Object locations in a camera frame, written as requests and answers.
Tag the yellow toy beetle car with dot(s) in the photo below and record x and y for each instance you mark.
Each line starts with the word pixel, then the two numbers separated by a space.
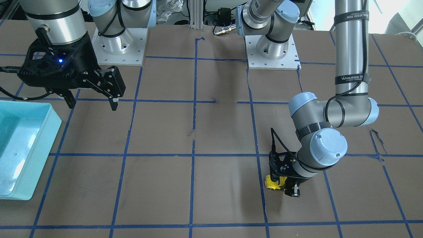
pixel 278 185

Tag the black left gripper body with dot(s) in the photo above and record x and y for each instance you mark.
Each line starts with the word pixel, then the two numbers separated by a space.
pixel 300 182

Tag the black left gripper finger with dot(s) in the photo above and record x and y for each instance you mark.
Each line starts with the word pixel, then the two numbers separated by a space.
pixel 296 191

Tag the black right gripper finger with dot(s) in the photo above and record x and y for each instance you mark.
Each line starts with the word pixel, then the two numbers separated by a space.
pixel 108 82
pixel 65 93

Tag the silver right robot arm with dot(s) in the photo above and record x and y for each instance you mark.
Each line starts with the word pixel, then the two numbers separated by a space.
pixel 65 23

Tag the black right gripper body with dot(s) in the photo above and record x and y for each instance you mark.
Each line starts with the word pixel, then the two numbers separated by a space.
pixel 83 59

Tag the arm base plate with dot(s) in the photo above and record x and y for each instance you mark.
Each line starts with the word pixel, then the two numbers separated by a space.
pixel 266 55
pixel 124 50

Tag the light blue plastic bin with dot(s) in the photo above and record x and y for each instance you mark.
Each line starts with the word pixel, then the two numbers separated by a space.
pixel 27 133

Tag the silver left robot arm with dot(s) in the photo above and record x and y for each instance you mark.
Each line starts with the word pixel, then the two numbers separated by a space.
pixel 316 122

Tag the aluminium frame post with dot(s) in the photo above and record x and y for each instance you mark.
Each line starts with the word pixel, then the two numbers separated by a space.
pixel 196 13

